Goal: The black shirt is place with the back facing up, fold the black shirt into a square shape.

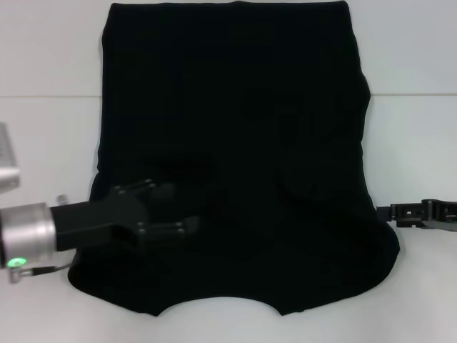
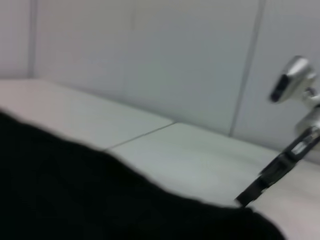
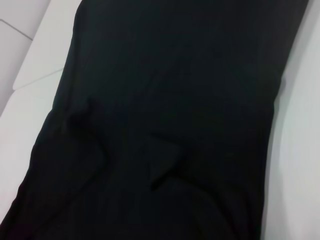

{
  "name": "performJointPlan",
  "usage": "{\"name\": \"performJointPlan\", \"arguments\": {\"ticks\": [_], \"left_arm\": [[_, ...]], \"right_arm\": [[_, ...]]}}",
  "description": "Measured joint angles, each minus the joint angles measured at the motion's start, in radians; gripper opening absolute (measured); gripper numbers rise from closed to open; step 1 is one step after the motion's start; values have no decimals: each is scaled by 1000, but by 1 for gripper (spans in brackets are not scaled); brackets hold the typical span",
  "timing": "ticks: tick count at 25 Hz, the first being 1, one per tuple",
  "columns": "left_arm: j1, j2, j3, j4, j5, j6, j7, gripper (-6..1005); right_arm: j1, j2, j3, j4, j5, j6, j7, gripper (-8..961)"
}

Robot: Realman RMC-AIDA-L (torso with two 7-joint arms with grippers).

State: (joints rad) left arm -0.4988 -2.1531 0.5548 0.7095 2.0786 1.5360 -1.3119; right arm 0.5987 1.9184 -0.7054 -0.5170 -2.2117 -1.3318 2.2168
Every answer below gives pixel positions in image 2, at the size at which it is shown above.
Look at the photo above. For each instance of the black t-shirt with FREE print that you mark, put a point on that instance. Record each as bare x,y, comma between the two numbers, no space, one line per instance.
75,187

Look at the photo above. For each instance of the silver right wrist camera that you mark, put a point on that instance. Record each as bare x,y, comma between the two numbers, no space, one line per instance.
292,77

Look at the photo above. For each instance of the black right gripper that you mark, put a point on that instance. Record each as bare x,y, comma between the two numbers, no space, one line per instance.
287,160

